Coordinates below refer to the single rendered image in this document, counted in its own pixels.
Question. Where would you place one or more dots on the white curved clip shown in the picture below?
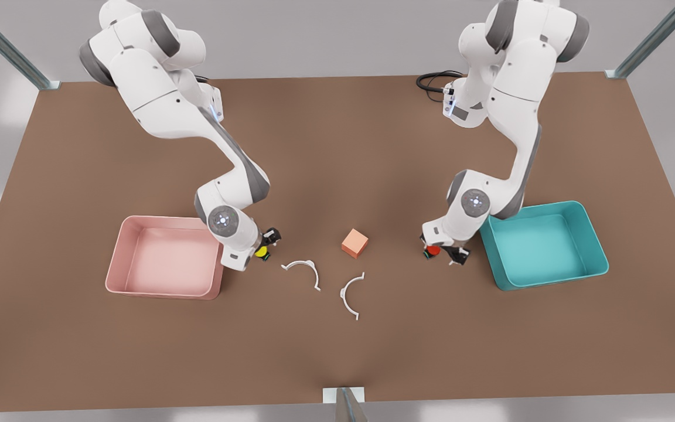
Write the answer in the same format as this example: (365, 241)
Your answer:
(304, 268)
(349, 296)

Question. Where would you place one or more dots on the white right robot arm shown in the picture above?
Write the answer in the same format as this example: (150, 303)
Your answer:
(162, 105)

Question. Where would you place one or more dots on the yellow button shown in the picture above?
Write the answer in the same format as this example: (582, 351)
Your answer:
(261, 253)

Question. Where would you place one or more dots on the orange cube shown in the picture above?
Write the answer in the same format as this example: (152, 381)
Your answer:
(354, 242)

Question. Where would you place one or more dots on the pink storage box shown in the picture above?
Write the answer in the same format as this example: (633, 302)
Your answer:
(164, 257)

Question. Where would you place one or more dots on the silver frame post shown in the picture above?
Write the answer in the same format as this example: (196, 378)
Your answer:
(6, 46)
(654, 40)
(346, 404)

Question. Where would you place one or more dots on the blue storage box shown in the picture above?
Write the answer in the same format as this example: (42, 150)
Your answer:
(544, 244)

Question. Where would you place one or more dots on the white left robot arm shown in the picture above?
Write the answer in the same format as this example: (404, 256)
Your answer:
(513, 88)

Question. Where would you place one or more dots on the red button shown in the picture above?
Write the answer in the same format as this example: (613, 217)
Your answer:
(433, 251)

